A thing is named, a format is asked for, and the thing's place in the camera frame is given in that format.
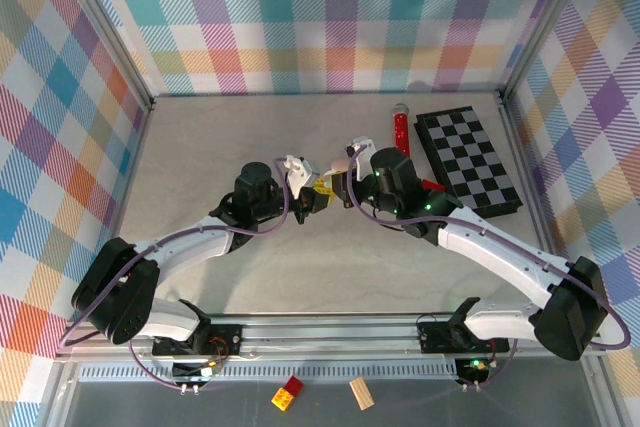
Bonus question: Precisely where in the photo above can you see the aluminium corner post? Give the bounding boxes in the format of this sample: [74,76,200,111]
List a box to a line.
[498,0,597,106]
[49,0,157,113]

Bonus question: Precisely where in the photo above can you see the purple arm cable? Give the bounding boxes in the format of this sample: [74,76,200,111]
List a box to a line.
[347,149,631,391]
[59,156,294,391]

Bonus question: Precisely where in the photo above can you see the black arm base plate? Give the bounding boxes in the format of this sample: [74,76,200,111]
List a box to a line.
[417,320,511,354]
[152,324,244,356]

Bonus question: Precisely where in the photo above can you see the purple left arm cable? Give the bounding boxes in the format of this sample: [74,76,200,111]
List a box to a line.
[59,156,294,391]

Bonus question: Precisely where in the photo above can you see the small circuit board with wires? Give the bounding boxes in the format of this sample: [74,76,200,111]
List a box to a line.
[172,359,225,382]
[457,355,492,379]

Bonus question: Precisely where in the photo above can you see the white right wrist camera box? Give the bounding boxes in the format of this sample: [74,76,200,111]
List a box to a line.
[344,136,375,159]

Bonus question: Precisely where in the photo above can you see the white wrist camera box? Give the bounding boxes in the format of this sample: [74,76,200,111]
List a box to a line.
[283,154,322,201]
[344,136,375,159]

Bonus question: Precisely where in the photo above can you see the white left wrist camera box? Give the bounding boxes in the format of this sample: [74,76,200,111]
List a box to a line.
[283,154,322,201]

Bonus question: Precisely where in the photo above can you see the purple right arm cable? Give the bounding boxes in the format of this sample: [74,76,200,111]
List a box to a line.
[347,149,631,391]

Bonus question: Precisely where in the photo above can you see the black grey folding chessboard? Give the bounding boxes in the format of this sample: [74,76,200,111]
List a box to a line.
[413,106,525,221]

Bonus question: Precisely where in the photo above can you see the yellow and red toy brick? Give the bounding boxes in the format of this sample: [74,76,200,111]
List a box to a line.
[271,375,305,411]

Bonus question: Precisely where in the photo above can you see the grey slotted cable duct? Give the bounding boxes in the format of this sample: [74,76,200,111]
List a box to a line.
[78,364,464,383]

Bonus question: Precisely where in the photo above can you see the aluminium side rail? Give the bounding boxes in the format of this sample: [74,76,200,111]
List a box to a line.
[497,94,574,316]

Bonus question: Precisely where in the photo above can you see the red glitter toy microphone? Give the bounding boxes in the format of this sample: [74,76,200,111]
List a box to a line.
[391,103,412,156]

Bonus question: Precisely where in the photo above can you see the wooden block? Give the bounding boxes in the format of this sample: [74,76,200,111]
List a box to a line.
[348,376,376,411]

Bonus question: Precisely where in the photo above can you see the aluminium frame rail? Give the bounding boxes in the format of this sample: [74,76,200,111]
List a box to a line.
[54,313,606,363]

